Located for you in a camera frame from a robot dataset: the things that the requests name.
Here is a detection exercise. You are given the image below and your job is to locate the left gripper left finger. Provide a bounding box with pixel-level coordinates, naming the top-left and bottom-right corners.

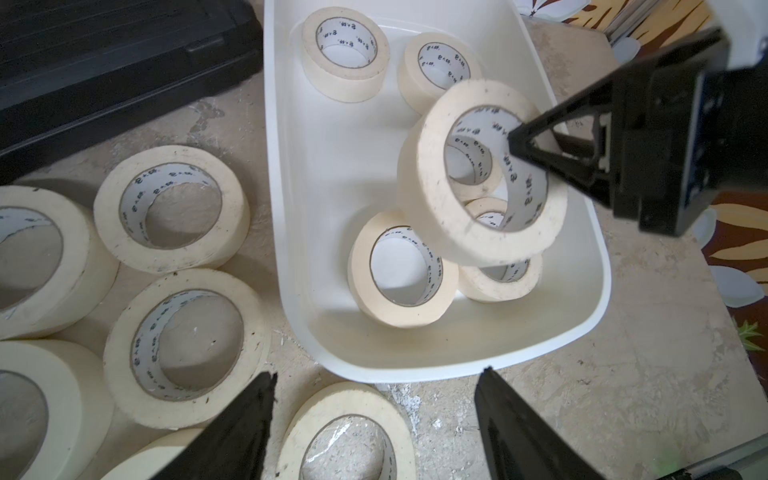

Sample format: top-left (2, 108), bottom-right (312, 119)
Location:
top-left (154, 372), bottom-right (277, 480)

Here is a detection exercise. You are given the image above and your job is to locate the black plastic tool case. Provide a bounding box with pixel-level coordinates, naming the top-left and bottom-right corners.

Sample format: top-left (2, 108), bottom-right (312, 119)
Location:
top-left (1, 1), bottom-right (263, 184)

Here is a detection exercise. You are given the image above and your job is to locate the white plastic storage tray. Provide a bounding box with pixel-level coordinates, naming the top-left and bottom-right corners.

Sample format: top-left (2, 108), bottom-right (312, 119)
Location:
top-left (264, 1), bottom-right (611, 383)

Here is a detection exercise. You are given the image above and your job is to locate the masking tape roll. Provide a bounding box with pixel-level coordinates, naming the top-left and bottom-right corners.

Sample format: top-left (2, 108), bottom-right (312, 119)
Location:
top-left (347, 211), bottom-right (459, 329)
top-left (458, 197), bottom-right (544, 303)
top-left (398, 32), bottom-right (483, 115)
top-left (1, 340), bottom-right (115, 479)
top-left (94, 145), bottom-right (250, 275)
top-left (397, 79), bottom-right (568, 267)
top-left (275, 382), bottom-right (418, 479)
top-left (301, 7), bottom-right (390, 103)
top-left (103, 269), bottom-right (271, 429)
top-left (1, 186), bottom-right (119, 340)
top-left (102, 428), bottom-right (203, 480)

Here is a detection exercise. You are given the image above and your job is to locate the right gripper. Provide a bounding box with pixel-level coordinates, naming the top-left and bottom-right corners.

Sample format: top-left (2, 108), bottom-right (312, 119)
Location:
top-left (508, 29), bottom-right (767, 236)

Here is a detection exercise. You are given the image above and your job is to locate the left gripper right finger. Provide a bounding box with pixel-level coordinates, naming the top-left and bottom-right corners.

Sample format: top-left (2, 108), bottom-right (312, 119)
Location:
top-left (474, 367), bottom-right (602, 480)

